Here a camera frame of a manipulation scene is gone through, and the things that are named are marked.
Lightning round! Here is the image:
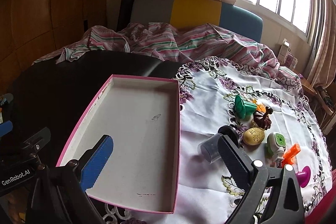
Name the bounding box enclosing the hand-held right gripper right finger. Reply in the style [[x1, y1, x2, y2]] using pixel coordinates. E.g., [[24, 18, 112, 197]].
[[217, 134, 306, 224]]

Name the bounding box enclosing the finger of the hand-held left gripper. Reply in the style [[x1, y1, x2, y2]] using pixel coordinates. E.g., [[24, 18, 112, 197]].
[[0, 120, 13, 138]]

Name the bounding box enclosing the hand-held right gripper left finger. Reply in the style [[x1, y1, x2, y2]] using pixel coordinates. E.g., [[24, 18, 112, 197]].
[[25, 134, 114, 224]]

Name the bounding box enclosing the dark translucent plastic canister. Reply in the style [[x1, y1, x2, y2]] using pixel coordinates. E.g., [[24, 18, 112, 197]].
[[197, 133, 223, 164]]

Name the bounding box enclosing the pink cardboard box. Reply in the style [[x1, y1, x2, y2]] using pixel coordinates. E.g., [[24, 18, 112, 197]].
[[56, 74, 181, 214]]

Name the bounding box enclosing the orange plastic block toy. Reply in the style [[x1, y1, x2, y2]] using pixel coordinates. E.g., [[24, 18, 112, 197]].
[[282, 143, 301, 165]]

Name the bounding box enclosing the magenta plastic spool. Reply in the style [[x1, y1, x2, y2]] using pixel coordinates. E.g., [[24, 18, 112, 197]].
[[295, 166, 311, 189]]

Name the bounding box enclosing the black round lid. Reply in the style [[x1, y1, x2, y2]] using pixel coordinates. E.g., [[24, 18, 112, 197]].
[[218, 125, 240, 147]]

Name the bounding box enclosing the beige egg-shaped ornament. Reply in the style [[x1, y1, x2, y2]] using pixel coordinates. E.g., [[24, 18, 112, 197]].
[[243, 127, 265, 146]]

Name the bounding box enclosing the green white plug-in device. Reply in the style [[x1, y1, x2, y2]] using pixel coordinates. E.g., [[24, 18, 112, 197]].
[[266, 132, 286, 161]]

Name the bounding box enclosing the brown pumpkin-shaped ornament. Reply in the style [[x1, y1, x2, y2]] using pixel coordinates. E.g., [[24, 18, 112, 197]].
[[252, 106, 273, 131]]

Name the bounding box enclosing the green plastic toy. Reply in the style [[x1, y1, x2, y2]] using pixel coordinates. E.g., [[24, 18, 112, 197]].
[[227, 94, 256, 119]]

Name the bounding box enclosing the yellow plastic toy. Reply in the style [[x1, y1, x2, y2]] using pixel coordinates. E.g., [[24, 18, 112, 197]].
[[251, 99, 265, 113]]

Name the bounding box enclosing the white embroidered floral tablecloth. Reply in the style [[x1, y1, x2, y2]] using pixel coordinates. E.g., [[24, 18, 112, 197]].
[[102, 56, 332, 224]]

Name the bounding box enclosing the red garment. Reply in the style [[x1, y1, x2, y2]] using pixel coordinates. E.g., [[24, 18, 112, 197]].
[[325, 169, 336, 214]]

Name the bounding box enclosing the wooden desk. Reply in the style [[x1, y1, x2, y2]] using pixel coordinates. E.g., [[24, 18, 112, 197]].
[[298, 73, 318, 96]]

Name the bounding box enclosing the purple patterned carton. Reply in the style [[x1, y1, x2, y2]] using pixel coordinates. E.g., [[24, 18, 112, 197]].
[[287, 53, 298, 69]]

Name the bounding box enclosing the white carton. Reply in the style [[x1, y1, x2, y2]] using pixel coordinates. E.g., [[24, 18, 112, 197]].
[[278, 39, 292, 63]]

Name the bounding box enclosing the striped pink green blanket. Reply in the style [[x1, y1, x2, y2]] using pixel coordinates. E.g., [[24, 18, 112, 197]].
[[33, 22, 300, 77]]

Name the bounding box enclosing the wooden wardrobe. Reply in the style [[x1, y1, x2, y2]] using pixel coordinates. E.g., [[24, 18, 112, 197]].
[[0, 0, 111, 93]]

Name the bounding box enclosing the grey yellow blue headboard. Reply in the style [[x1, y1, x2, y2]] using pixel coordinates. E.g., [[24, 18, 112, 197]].
[[130, 0, 264, 42]]

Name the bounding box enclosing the black rolled mat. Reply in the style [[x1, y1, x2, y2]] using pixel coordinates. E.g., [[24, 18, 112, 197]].
[[117, 0, 141, 31]]

